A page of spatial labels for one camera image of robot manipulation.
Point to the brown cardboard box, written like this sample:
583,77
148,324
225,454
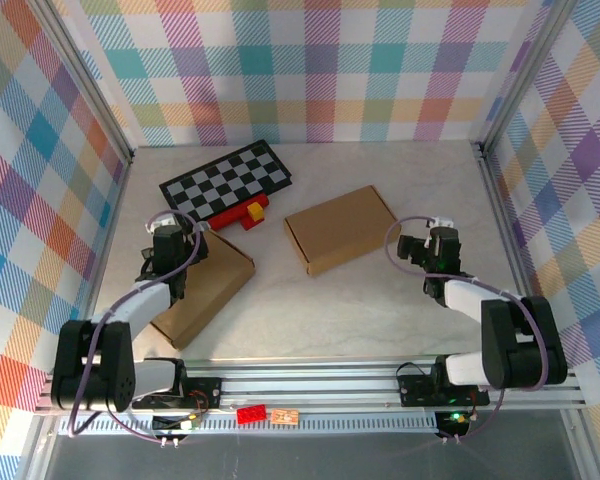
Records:
210,290
340,230

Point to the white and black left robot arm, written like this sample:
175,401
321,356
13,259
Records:
140,305

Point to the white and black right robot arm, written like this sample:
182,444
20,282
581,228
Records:
465,295

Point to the long red toy brick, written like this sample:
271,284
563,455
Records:
230,215

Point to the black and grey checkerboard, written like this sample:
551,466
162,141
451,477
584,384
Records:
220,180

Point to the yellow toy brick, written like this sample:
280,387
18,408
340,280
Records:
255,211

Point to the black connector board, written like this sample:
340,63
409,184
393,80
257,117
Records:
452,422
170,424

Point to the small red toy brick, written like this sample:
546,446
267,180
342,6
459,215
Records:
251,414

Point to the small orange card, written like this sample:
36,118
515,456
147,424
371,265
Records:
284,416

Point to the aluminium side rail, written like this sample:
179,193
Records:
121,190
492,185

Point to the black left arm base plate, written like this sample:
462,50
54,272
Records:
205,392

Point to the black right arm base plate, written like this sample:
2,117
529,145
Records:
415,390

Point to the aluminium corner post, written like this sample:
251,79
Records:
525,75
107,120

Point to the aluminium rail frame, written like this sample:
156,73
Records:
305,385

